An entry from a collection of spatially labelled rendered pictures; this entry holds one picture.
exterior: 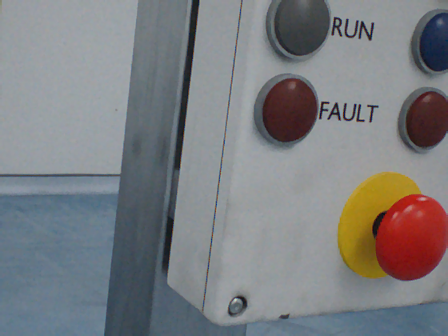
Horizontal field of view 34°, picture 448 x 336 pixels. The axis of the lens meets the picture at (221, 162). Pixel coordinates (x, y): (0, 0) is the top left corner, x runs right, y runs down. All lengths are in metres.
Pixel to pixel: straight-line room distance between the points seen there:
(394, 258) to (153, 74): 0.15
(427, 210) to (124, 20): 3.87
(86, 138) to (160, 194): 3.80
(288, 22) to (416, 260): 0.12
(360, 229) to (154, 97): 0.12
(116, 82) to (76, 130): 0.35
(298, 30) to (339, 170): 0.07
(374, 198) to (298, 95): 0.07
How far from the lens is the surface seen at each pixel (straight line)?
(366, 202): 0.35
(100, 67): 4.13
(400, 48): 0.35
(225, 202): 0.31
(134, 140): 0.40
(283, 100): 0.30
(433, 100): 0.36
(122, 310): 0.42
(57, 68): 4.04
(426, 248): 0.34
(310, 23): 0.31
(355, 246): 0.35
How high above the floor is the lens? 0.97
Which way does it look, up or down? 10 degrees down
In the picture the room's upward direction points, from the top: 7 degrees clockwise
